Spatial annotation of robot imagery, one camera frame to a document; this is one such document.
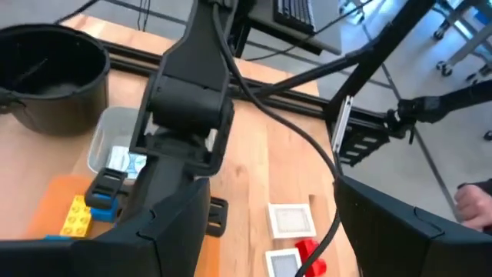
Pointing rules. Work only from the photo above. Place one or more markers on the person's forearm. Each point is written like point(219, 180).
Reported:
point(480, 185)

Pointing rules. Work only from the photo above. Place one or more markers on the long yellow toy brick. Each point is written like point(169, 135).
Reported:
point(77, 217)

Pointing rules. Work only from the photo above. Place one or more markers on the grey desk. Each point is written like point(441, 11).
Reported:
point(292, 38)

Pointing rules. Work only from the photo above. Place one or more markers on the black keyboard pink keys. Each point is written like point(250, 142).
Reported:
point(294, 13)

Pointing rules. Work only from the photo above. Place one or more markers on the person's hand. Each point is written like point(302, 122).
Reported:
point(474, 207)

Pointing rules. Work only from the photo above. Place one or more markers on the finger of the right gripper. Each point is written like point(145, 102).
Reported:
point(105, 184)
point(217, 215)

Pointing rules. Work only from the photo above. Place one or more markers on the grey wheeled stand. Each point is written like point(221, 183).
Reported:
point(461, 50)

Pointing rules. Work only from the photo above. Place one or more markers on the blue rounded toy brick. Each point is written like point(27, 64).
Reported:
point(57, 237)

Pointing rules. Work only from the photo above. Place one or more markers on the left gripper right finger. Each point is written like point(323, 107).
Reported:
point(403, 250)

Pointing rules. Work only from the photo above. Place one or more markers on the grey plastic bin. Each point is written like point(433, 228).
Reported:
point(107, 127)

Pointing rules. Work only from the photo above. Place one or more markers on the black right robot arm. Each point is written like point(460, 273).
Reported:
point(200, 31)

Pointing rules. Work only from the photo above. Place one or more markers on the red two-stud toy brick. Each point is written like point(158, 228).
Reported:
point(303, 248)

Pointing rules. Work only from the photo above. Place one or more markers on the orange translucent plastic bin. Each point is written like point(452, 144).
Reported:
point(50, 204)

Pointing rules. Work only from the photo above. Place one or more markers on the black round bucket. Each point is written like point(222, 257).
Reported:
point(57, 96)

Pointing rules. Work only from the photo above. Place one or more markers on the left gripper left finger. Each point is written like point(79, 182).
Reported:
point(115, 257)

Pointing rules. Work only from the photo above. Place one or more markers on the small blue toy brick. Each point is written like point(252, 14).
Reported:
point(104, 214)

